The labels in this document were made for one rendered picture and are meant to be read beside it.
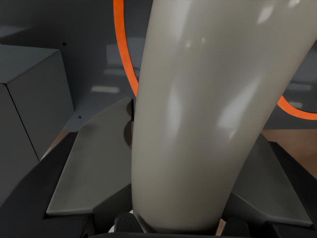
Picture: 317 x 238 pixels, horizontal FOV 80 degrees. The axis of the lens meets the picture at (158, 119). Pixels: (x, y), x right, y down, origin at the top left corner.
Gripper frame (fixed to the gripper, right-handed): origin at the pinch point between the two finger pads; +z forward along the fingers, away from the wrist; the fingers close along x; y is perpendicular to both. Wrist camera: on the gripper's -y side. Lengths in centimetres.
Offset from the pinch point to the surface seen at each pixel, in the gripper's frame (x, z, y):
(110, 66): -27, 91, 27
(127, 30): -16, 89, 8
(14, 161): -54, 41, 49
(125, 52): -18, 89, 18
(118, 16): -20, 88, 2
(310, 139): 104, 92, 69
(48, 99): -53, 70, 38
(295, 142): 96, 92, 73
